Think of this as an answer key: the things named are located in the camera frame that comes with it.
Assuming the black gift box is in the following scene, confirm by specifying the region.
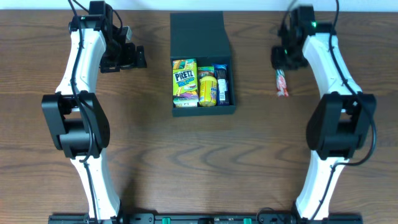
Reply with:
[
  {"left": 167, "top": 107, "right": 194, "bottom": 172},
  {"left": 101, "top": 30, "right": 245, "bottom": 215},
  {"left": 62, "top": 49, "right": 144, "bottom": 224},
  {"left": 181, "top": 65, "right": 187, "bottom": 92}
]
[{"left": 170, "top": 11, "right": 236, "bottom": 117}]

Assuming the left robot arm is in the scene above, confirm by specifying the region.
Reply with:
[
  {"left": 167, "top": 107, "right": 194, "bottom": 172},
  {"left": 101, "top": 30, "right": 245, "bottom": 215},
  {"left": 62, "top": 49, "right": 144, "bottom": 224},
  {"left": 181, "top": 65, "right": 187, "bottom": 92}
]
[{"left": 41, "top": 1, "right": 147, "bottom": 223}]

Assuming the yellow Mentos gum bottle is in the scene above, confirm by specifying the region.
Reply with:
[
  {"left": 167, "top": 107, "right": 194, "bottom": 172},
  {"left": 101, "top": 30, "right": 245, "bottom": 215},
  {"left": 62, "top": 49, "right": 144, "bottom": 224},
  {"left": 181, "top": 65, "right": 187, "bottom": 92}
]
[{"left": 199, "top": 76, "right": 218, "bottom": 107}]

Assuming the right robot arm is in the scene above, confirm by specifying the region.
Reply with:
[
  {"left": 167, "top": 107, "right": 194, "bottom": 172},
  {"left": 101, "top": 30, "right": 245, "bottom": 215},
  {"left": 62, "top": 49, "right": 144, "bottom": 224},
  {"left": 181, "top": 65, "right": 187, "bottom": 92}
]
[{"left": 271, "top": 2, "right": 377, "bottom": 223}]

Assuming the Haribo sour worms bag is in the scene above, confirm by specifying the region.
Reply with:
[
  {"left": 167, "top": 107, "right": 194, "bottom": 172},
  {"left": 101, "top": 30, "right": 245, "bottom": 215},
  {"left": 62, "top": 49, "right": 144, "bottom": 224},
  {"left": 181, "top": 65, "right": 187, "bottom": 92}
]
[{"left": 198, "top": 66, "right": 215, "bottom": 79}]

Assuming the KitKat Milo bar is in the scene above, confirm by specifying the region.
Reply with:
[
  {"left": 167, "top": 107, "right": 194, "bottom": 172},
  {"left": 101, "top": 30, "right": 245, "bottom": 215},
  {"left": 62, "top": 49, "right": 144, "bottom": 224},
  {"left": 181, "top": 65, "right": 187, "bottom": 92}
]
[{"left": 275, "top": 69, "right": 289, "bottom": 97}]

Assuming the purple Dairy Milk bar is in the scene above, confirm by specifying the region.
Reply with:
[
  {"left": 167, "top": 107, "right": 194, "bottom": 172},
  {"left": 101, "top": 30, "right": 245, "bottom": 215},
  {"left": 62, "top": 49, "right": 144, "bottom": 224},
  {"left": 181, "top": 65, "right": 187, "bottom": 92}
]
[{"left": 215, "top": 68, "right": 229, "bottom": 106}]

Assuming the blue Oreo cookie pack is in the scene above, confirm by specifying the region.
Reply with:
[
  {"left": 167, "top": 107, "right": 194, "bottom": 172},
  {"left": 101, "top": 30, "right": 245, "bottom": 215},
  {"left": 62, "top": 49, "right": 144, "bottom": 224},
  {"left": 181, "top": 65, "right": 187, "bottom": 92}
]
[{"left": 212, "top": 63, "right": 228, "bottom": 70}]

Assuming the green Pretz box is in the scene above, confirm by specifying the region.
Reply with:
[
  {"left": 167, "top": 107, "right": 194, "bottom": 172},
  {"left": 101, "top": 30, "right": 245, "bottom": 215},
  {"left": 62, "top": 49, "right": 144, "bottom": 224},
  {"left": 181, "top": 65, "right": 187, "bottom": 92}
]
[{"left": 172, "top": 58, "right": 199, "bottom": 108}]

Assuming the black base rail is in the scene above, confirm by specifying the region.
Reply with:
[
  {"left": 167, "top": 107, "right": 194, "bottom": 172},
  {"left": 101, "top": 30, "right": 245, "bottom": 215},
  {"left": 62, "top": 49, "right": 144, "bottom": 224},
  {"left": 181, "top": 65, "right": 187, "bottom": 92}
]
[{"left": 47, "top": 213, "right": 363, "bottom": 224}]

